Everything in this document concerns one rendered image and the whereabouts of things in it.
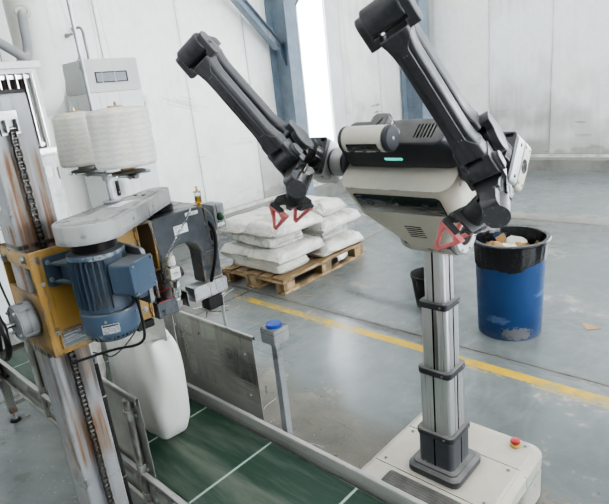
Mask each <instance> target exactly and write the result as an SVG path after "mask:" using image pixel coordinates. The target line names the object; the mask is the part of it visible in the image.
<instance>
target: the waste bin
mask: <svg viewBox="0 0 609 504"><path fill-rule="evenodd" d="M503 233H504V234H505V236H506V237H509V236H511V235H512V236H518V237H523V238H525V239H526V240H527V242H528V243H529V244H530V245H526V246H514V247H505V246H494V245H488V244H486V241H487V242H489V241H496V239H495V237H497V236H499V235H501V234H503ZM536 240H538V241H539V243H536V244H535V242H536ZM551 240H552V236H551V234H550V233H548V232H547V231H545V230H543V229H539V228H535V227H529V226H516V225H509V226H504V227H501V228H491V227H490V228H486V229H485V230H483V231H481V232H479V233H477V234H476V238H475V241H474V257H475V263H476V282H477V305H478V327H479V329H480V331H481V332H482V333H483V334H485V335H487V336H489V337H491V338H494V339H498V340H503V341H525V340H529V339H532V338H535V337H536V336H538V335H539V334H540V333H541V329H542V314H543V298H544V283H545V267H546V260H547V258H548V248H549V243H550V242H551Z"/></svg>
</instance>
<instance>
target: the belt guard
mask: <svg viewBox="0 0 609 504"><path fill-rule="evenodd" d="M135 194H138V195H137V196H134V195H135ZM135 194H132V195H129V196H126V197H123V198H121V201H130V200H134V201H131V202H129V203H127V204H124V205H122V206H119V207H114V208H107V207H109V206H111V205H114V204H110V205H101V206H98V207H95V208H92V209H89V210H87V211H84V212H81V213H78V214H75V215H72V216H70V217H67V218H64V219H61V220H59V221H56V222H54V223H53V224H52V226H51V227H52V231H53V235H54V239H55V243H56V245H57V246H60V247H79V246H86V245H92V244H97V243H102V242H106V241H109V240H112V239H115V238H118V237H120V236H122V235H124V234H125V233H127V232H128V231H130V230H131V229H133V228H134V227H136V226H137V225H139V224H140V223H142V222H143V221H145V220H146V219H147V218H149V217H150V216H152V215H153V214H155V213H156V212H158V211H159V210H161V209H162V208H164V207H165V206H167V205H168V204H170V203H171V198H170V193H169V188H168V187H155V188H150V189H146V190H143V191H140V192H138V193H135ZM142 194H146V195H144V196H141V195H142Z"/></svg>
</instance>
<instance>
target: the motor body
mask: <svg viewBox="0 0 609 504"><path fill-rule="evenodd" d="M125 256H127V253H126V251H125V246H124V244H123V243H122V242H118V243H117V244H116V245H115V246H114V247H112V248H109V249H107V250H103V251H99V252H95V253H89V254H73V253H72V252H68V253H67V254H66V256H65V257H66V260H67V267H68V271H69V275H70V279H71V283H72V287H73V291H74V295H75V298H76V302H77V306H78V308H79V309H81V310H80V313H79V314H80V318H81V321H82V325H83V329H84V332H85V334H86V336H87V337H88V338H89V339H91V340H92V341H95V342H102V343H103V342H113V341H117V340H120V339H123V338H126V337H128V336H130V335H131V334H133V333H134V332H135V331H136V330H137V329H138V327H139V324H140V314H139V310H138V307H137V304H136V301H135V300H134V299H133V298H131V296H123V295H115V294H114V292H113V289H112V284H111V280H110V276H109V271H108V266H109V265H110V264H112V263H113V262H115V261H117V260H119V259H121V258H123V257H125Z"/></svg>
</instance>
